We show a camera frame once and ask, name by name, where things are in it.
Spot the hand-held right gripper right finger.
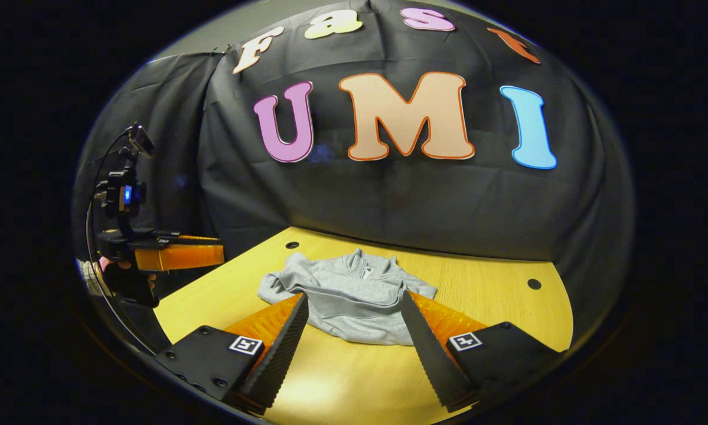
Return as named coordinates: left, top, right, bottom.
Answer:
left=401, top=290, right=561, bottom=414

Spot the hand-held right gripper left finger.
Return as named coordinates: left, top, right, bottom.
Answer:
left=156, top=293, right=310, bottom=416

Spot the grey sweatshirt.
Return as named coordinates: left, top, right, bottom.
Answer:
left=257, top=249, right=438, bottom=346

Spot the black backdrop cloth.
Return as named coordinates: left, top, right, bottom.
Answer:
left=70, top=0, right=635, bottom=355

